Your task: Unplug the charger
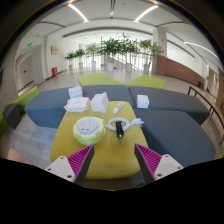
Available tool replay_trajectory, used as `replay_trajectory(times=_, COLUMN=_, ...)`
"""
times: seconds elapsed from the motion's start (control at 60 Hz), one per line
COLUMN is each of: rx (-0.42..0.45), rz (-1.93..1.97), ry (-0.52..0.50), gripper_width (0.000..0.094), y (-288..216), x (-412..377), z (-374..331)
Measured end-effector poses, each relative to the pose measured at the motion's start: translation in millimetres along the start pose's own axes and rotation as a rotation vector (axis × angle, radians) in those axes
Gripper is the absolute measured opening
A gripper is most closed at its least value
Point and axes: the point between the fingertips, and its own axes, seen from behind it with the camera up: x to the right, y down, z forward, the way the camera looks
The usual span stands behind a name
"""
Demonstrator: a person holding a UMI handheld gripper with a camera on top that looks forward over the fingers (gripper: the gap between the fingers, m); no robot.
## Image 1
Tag green sofa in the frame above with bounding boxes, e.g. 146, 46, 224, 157
125, 74, 166, 90
77, 72, 124, 87

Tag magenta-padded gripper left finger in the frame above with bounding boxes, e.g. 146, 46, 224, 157
44, 144, 96, 188

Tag large white box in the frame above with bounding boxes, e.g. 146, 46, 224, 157
90, 91, 110, 113

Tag small white cube box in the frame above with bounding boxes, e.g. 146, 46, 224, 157
135, 94, 150, 110

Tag pink-white wet wipes pack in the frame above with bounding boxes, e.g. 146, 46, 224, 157
63, 96, 91, 113

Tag wooden shelf unit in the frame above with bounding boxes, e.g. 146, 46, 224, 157
216, 68, 224, 108

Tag white door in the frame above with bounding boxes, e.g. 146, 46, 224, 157
16, 54, 36, 93

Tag round yellow-green power strip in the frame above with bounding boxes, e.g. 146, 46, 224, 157
72, 115, 108, 146

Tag wooden bench with black frame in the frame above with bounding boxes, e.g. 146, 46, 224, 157
187, 84, 224, 146

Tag long grey sofa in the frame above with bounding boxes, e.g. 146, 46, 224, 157
24, 84, 136, 129

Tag black charger block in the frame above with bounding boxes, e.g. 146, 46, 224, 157
115, 121, 125, 143

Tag green bench seat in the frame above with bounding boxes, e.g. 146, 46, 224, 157
0, 85, 39, 133

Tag white coiled power cable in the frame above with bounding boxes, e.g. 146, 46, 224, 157
104, 117, 145, 133

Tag row of potted plants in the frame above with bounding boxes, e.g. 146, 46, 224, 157
64, 33, 164, 74

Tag dark grey stool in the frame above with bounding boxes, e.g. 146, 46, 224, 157
2, 103, 23, 130

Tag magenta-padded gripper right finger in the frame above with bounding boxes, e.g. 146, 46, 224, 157
133, 143, 184, 185

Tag white tube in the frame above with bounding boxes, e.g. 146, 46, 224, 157
112, 101, 126, 115

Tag ceiling light strips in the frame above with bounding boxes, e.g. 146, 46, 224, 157
67, 3, 219, 59

